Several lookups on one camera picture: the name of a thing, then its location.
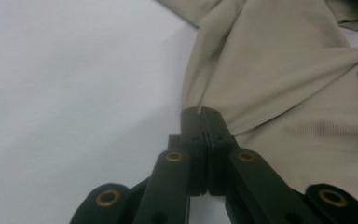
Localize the beige cloth garment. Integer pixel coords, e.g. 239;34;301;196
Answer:
155;0;358;216

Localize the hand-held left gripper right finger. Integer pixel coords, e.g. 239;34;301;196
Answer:
200;105;241;198

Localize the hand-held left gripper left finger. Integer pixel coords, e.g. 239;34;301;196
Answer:
167;105;208;198

